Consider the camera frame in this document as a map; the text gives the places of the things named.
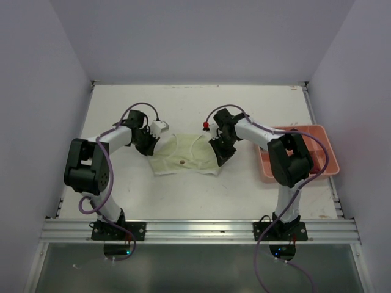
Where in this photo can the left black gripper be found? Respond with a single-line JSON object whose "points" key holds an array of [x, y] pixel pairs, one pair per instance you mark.
{"points": [[148, 151]]}

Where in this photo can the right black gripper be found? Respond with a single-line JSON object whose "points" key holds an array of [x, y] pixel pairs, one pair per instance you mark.
{"points": [[222, 155]]}

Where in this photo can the pale green underwear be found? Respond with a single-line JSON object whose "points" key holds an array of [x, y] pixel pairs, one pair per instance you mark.
{"points": [[185, 153]]}

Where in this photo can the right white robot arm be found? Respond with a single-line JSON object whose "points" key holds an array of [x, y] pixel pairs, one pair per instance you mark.
{"points": [[289, 158]]}

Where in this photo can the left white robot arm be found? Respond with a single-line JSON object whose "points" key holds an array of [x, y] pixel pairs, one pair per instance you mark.
{"points": [[90, 172]]}

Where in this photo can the dark red rolled underwear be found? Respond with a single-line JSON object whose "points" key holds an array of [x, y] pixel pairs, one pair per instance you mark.
{"points": [[315, 169]]}

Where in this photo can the pink divided tray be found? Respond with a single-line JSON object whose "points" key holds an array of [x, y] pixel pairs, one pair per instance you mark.
{"points": [[317, 153]]}

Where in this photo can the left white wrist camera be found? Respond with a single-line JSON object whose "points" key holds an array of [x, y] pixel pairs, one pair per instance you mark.
{"points": [[158, 127]]}

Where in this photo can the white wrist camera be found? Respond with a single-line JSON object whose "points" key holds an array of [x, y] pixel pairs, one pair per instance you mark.
{"points": [[158, 127], [210, 128]]}

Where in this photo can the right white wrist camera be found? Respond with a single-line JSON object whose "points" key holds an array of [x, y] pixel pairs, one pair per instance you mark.
{"points": [[210, 128]]}

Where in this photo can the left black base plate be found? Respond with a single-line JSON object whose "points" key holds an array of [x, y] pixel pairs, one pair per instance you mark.
{"points": [[102, 231]]}

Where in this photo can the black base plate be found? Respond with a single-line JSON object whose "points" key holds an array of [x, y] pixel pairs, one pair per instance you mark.
{"points": [[292, 231], [102, 231]]}

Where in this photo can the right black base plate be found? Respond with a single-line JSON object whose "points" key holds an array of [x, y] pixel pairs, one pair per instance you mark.
{"points": [[292, 231]]}

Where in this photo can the aluminium mounting rail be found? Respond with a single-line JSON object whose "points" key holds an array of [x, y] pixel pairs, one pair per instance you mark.
{"points": [[332, 231]]}

